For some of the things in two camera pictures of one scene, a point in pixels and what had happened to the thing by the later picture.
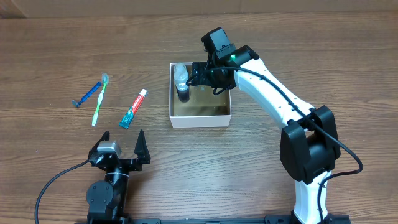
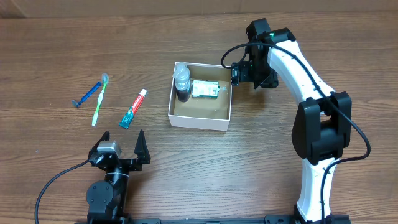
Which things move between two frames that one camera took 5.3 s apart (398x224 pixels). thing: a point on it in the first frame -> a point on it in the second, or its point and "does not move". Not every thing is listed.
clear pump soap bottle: [181, 76] does not move
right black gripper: [205, 79] -> [272, 81]
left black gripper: [143, 155] does not move
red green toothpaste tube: [125, 122] does not move
